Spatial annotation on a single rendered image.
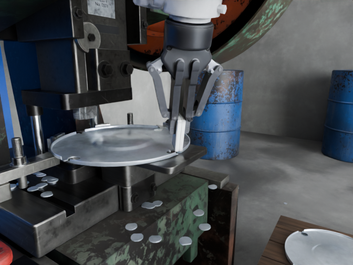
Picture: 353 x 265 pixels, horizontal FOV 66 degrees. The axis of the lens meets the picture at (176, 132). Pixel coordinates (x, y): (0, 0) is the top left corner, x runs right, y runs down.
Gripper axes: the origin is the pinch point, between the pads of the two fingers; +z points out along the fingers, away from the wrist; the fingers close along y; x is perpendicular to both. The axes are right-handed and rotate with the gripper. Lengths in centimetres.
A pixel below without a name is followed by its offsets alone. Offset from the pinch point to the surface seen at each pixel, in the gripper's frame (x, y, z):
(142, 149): 1.7, -6.7, 4.6
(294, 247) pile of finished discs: 1, 44, 49
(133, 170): 0.6, -8.6, 9.0
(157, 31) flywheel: 52, 5, -7
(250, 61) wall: 284, 175, 81
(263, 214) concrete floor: 59, 80, 107
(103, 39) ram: 17.5, -12.9, -12.6
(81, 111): 15.9, -18.8, 3.4
